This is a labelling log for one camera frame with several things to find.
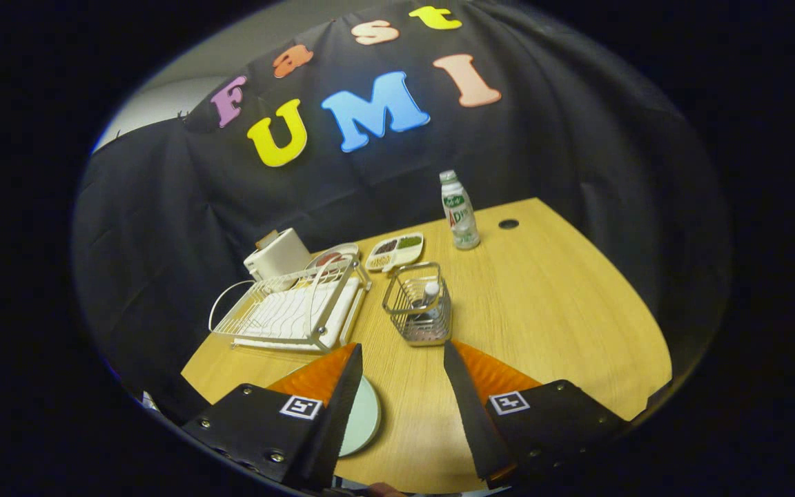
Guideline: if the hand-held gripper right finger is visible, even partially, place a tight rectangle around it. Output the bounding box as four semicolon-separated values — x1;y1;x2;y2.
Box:
443;340;629;484

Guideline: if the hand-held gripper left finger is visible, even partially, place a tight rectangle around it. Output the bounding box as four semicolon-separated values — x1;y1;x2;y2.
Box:
181;343;364;492

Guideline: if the pale green plate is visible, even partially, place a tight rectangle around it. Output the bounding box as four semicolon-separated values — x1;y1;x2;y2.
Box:
337;375;382;458

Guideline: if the metal wire basket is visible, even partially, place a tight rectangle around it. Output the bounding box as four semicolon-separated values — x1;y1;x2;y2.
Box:
382;262;453;347

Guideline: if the white wire dish rack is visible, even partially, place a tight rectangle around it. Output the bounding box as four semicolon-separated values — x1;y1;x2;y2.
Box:
208;254;373;353

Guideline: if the beige round plate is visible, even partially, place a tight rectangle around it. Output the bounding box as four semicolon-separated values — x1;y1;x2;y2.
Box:
306;243;360;271

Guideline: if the white drip tray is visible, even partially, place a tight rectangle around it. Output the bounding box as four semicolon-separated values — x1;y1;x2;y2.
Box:
232;276;364;349

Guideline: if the white toaster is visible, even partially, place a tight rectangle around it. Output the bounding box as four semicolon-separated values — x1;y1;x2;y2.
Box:
244;228;312;282

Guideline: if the white divided tray with beans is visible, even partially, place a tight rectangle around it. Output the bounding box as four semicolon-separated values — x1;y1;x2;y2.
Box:
365;233;425;273

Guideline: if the white drink bottle green label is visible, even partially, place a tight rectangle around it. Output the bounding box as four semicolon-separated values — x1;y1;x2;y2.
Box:
439;170;480;251

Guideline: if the black backdrop cloth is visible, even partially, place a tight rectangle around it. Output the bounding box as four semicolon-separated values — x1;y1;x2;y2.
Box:
72;0;733;422

